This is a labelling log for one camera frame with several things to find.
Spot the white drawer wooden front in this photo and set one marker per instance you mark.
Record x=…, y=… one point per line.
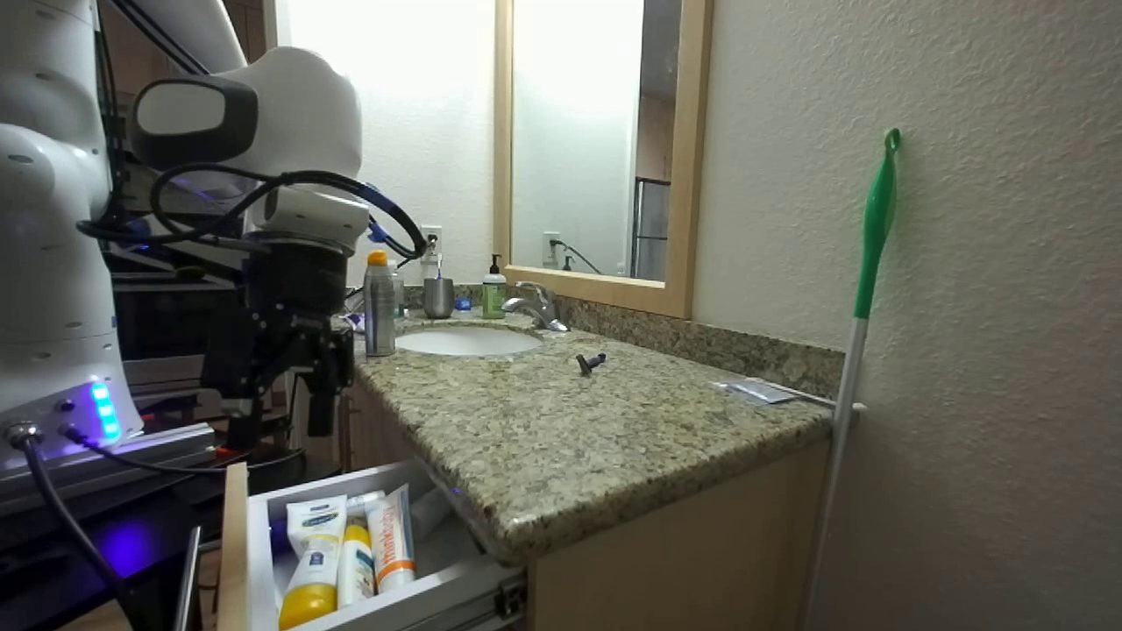
x=442, y=584

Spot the wood framed mirror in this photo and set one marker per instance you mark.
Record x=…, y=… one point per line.
x=687, y=151

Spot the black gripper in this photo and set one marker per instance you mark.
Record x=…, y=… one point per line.
x=291, y=285

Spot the white tube yellow cap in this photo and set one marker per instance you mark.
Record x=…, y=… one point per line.
x=312, y=561

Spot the white sink basin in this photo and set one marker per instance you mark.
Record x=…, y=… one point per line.
x=467, y=340

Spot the long aluminium mounting rail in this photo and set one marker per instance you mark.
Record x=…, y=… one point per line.
x=118, y=456

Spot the grey metal cup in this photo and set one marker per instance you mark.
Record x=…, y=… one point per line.
x=435, y=300

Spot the white plastic packet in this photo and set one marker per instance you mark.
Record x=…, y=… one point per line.
x=759, y=389

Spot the wooden vanity cabinet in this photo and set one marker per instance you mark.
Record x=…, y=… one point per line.
x=678, y=548

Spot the grey spray can orange cap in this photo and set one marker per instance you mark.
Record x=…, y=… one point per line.
x=381, y=308

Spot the green soap pump bottle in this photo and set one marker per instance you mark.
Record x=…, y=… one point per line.
x=491, y=293

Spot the chrome faucet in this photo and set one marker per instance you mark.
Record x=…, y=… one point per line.
x=535, y=307

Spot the dark hair clip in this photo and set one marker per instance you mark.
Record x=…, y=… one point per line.
x=590, y=363

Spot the white orange thinkbaby tube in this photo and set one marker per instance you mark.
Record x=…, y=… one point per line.
x=395, y=536

